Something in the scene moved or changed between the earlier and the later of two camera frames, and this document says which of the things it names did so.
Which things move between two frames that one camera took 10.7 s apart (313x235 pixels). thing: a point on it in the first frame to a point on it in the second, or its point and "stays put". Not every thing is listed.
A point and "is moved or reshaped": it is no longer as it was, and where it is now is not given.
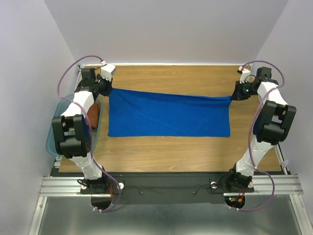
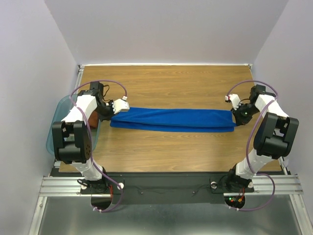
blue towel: [141, 113] is moved or reshaped
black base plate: [136, 188] stays put
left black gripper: [109, 84] to [108, 116]
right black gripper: [237, 95] to [239, 120]
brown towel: [93, 113] stays put
